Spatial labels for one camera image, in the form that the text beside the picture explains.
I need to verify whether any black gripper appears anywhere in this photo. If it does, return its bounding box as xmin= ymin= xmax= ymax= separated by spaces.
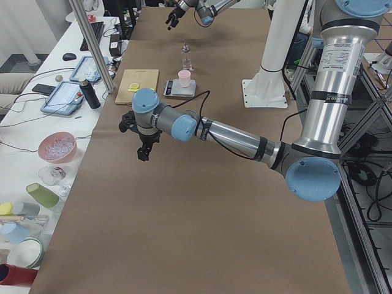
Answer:
xmin=119 ymin=111 xmax=161 ymax=161
xmin=165 ymin=7 xmax=186 ymax=30

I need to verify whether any glass sauce dispenser bottle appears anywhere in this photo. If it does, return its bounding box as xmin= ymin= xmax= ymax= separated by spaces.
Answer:
xmin=181 ymin=42 xmax=193 ymax=71

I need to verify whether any pink plastic cup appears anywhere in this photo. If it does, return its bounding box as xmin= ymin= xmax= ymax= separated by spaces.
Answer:
xmin=178 ymin=69 xmax=191 ymax=88

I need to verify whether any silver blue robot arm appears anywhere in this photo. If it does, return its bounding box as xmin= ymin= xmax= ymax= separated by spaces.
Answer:
xmin=165 ymin=0 xmax=239 ymax=30
xmin=119 ymin=1 xmax=391 ymax=202

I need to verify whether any digital kitchen scale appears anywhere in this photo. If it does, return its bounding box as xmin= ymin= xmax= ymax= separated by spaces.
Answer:
xmin=163 ymin=78 xmax=196 ymax=98

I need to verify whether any green plastic cup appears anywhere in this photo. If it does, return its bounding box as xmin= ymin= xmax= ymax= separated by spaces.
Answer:
xmin=26 ymin=183 xmax=59 ymax=209

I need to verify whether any grey plastic cup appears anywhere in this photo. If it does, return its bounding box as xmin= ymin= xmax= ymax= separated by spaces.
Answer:
xmin=12 ymin=202 xmax=40 ymax=219

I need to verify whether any yellow plastic cup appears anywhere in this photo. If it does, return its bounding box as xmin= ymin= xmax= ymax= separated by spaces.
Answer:
xmin=0 ymin=202 xmax=13 ymax=216

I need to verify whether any light blue plastic cup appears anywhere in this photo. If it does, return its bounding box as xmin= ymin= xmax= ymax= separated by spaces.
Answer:
xmin=1 ymin=222 xmax=30 ymax=244

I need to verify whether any red cup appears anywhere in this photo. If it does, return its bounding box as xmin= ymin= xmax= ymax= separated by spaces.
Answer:
xmin=1 ymin=263 xmax=39 ymax=287

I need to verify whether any black power adapter box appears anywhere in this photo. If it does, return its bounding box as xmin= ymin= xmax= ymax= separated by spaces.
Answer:
xmin=109 ymin=34 xmax=122 ymax=57

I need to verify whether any wooden cutting board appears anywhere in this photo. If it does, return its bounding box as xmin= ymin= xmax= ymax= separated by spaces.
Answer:
xmin=115 ymin=69 xmax=159 ymax=105

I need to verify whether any black keyboard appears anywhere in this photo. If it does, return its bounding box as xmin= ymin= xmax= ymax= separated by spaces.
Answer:
xmin=80 ymin=21 xmax=105 ymax=52

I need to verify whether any pink bowl with ice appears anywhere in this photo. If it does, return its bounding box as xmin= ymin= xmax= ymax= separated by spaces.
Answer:
xmin=38 ymin=132 xmax=77 ymax=164

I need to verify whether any black water bottle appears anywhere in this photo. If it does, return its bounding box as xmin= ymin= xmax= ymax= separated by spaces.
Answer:
xmin=78 ymin=77 xmax=100 ymax=109

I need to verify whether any near blue teach pendant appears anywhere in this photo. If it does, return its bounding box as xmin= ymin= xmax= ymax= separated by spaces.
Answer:
xmin=40 ymin=81 xmax=84 ymax=116

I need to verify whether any blue teach pendant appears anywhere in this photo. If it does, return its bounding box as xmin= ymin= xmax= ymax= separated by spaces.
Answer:
xmin=69 ymin=56 xmax=100 ymax=83
xmin=40 ymin=81 xmax=84 ymax=116

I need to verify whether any clear wine glass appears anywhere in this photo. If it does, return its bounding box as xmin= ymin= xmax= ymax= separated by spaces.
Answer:
xmin=38 ymin=166 xmax=71 ymax=197

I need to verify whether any far blue teach pendant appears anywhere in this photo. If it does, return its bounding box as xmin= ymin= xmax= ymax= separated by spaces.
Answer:
xmin=69 ymin=56 xmax=100 ymax=83

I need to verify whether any black computer mouse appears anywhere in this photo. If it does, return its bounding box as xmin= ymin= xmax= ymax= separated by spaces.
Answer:
xmin=62 ymin=53 xmax=77 ymax=61

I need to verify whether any black smartphone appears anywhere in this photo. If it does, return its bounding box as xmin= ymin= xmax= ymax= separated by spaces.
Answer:
xmin=32 ymin=83 xmax=56 ymax=96

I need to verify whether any white green rimmed bowl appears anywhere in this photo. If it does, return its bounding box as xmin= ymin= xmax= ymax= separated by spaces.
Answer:
xmin=7 ymin=238 xmax=44 ymax=268

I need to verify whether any lemon slice near handle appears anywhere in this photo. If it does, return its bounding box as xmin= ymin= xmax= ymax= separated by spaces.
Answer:
xmin=127 ymin=83 xmax=140 ymax=92

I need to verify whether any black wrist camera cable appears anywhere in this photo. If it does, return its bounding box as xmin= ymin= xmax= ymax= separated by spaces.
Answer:
xmin=171 ymin=89 xmax=310 ymax=160

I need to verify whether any aluminium frame post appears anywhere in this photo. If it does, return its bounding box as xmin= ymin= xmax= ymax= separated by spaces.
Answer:
xmin=69 ymin=0 xmax=115 ymax=94

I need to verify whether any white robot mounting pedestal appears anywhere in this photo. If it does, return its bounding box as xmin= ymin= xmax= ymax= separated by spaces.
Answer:
xmin=243 ymin=0 xmax=306 ymax=108

